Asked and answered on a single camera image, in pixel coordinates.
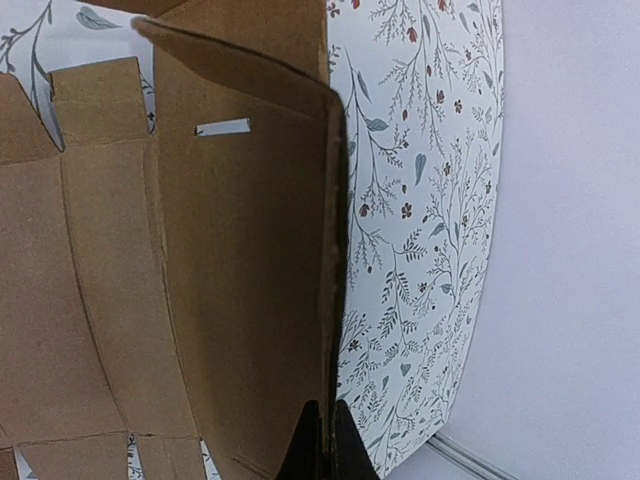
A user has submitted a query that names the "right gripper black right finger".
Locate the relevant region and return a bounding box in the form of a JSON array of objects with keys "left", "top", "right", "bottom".
[{"left": 331, "top": 400, "right": 376, "bottom": 480}]

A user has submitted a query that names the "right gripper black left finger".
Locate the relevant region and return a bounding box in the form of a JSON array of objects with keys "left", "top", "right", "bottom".
[{"left": 275, "top": 400, "right": 324, "bottom": 480}]

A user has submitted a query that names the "brown cardboard box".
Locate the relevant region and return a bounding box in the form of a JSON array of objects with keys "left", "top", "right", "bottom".
[{"left": 1, "top": 1, "right": 349, "bottom": 479}]

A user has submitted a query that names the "floral patterned table mat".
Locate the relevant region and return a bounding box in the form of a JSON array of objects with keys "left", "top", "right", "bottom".
[{"left": 1, "top": 1, "right": 504, "bottom": 479}]

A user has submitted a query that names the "front aluminium rail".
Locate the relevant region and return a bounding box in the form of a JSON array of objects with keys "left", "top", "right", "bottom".
[{"left": 426, "top": 433, "right": 518, "bottom": 480}]

